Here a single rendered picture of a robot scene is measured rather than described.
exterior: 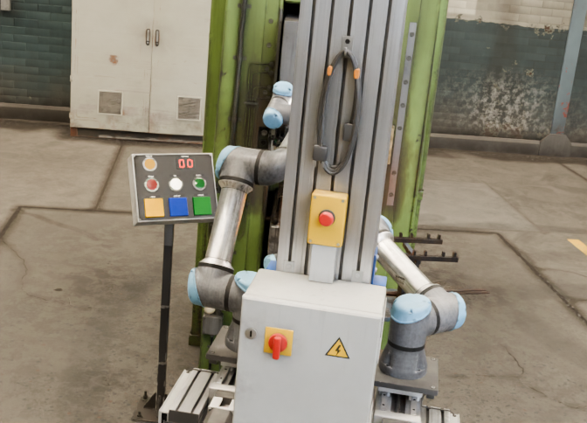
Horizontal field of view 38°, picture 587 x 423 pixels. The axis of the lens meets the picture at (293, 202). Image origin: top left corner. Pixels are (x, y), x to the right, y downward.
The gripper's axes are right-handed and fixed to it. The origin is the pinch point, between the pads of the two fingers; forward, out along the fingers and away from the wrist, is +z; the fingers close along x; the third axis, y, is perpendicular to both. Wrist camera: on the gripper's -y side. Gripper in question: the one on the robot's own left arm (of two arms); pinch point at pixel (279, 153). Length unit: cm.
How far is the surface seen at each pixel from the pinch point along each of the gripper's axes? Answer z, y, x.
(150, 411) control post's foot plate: 111, 54, -48
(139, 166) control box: 5, 9, -55
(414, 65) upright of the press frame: -19, -42, 54
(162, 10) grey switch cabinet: 230, -471, -137
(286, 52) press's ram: -28.8, -29.8, -0.3
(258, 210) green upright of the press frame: 42.0, -9.5, -7.5
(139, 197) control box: 12, 19, -54
